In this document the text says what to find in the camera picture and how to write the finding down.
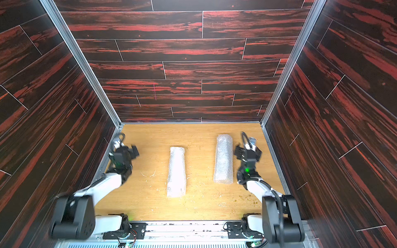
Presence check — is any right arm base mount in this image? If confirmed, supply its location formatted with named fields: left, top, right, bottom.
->
left=223, top=213, right=264, bottom=239

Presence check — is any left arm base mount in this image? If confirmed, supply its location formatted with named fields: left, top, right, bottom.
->
left=102, top=213, right=147, bottom=241

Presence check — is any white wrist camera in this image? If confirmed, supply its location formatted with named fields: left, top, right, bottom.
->
left=111, top=136, right=123, bottom=150
left=246, top=137, right=256, bottom=151

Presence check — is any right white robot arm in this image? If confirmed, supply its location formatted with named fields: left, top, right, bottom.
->
left=234, top=145, right=306, bottom=248

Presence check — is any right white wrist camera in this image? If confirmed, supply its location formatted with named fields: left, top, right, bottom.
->
left=246, top=137, right=256, bottom=151

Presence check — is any bubble wrap sheet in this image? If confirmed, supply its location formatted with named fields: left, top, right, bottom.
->
left=214, top=134, right=233, bottom=185
left=166, top=147, right=187, bottom=198

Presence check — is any metal front rail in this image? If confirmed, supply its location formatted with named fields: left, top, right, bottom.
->
left=55, top=221, right=320, bottom=248

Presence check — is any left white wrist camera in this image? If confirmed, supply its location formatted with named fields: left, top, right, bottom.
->
left=111, top=136, right=123, bottom=150

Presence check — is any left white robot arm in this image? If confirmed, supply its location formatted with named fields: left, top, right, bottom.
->
left=49, top=144, right=139, bottom=240

